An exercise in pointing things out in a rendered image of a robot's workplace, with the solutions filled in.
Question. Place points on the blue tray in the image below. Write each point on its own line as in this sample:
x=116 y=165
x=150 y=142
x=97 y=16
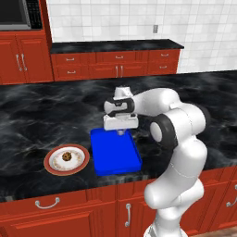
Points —
x=115 y=154

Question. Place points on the grey wall socket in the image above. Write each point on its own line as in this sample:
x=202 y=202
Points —
x=155 y=29

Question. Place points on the black microwave oven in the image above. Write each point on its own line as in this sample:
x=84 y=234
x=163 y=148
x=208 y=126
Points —
x=15 y=14

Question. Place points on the brown chocolate chip cookie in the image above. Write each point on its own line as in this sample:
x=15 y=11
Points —
x=67 y=156

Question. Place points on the red-rimmed white plate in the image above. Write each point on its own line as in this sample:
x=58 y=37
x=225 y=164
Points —
x=55 y=162

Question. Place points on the red wide cupboard door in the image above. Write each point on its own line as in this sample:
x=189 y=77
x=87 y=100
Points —
x=61 y=223

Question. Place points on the red low cupboard run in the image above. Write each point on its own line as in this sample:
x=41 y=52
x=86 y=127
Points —
x=105 y=66

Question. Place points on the red drawer front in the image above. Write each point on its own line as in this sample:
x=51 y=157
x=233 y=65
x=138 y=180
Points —
x=18 y=208

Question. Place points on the red tall cupboard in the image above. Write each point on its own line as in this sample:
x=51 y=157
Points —
x=34 y=58

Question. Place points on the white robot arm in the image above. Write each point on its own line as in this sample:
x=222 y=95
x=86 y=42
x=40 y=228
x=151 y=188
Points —
x=185 y=145

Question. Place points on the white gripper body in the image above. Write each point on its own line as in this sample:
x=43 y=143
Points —
x=120 y=122

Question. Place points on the red narrow cupboard door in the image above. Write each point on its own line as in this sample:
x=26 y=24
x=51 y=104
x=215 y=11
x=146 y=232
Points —
x=139 y=216

